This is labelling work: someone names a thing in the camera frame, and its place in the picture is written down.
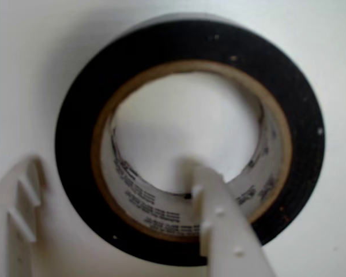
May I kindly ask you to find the black tape roll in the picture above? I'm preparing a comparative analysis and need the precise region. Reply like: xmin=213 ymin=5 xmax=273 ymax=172
xmin=54 ymin=12 xmax=326 ymax=265

